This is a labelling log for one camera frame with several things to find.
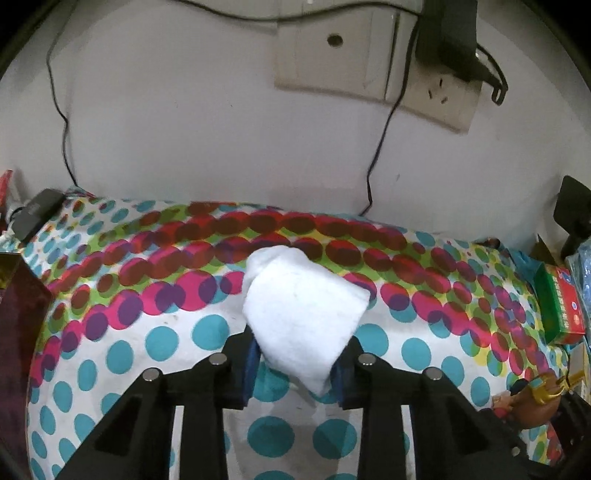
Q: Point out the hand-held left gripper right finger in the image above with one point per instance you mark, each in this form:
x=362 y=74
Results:
x=345 y=383

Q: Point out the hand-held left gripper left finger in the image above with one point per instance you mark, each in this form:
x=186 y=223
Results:
x=248 y=369

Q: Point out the white cloth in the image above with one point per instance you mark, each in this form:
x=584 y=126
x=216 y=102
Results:
x=300 y=314

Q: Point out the polka dot cloth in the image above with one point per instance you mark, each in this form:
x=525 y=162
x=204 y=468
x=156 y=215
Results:
x=184 y=332

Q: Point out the toy figure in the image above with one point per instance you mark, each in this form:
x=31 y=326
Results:
x=535 y=401

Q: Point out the blue packet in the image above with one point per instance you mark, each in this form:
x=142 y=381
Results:
x=521 y=263

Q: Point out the maroon box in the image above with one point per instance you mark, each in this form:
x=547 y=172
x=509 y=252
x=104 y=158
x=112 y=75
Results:
x=21 y=332

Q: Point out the green red box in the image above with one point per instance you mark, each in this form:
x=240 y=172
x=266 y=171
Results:
x=565 y=304

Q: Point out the yellow box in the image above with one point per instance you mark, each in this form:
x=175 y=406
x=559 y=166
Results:
x=579 y=364

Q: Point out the blue plastic bag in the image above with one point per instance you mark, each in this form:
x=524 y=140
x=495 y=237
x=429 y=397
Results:
x=582 y=272

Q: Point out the small black device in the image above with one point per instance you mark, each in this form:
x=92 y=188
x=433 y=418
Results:
x=37 y=212

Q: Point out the red packet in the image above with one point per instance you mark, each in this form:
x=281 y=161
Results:
x=4 y=184

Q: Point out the black power adapter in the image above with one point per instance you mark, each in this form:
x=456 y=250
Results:
x=448 y=37

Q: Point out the beige wall socket panel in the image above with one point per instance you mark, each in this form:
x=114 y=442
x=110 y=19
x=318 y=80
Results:
x=323 y=60

